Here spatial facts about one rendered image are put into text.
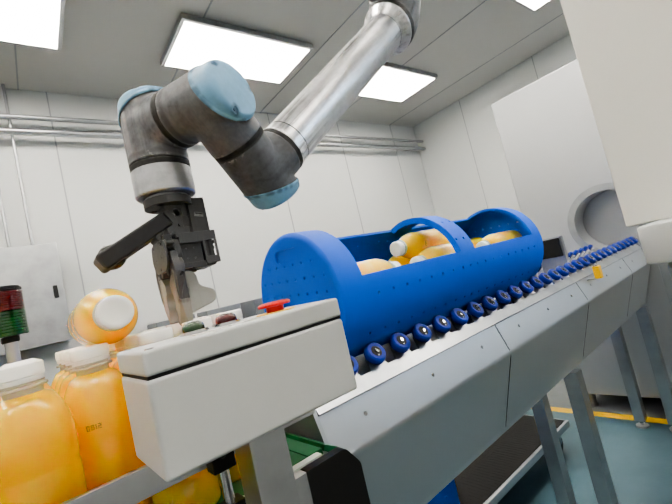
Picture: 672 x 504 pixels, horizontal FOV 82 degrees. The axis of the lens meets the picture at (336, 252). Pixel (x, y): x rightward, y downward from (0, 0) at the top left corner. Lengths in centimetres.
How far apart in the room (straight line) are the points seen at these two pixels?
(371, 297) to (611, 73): 48
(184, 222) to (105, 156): 381
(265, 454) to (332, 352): 11
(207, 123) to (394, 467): 67
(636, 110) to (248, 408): 52
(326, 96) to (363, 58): 14
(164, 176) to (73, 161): 377
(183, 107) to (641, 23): 56
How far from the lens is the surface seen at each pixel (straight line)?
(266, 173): 64
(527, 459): 214
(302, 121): 70
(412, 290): 83
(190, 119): 62
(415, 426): 83
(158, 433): 35
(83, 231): 420
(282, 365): 39
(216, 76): 60
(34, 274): 389
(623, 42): 59
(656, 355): 256
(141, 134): 67
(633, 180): 57
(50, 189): 429
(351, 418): 72
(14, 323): 100
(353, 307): 71
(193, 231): 66
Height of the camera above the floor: 112
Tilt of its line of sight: 4 degrees up
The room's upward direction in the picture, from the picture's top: 13 degrees counter-clockwise
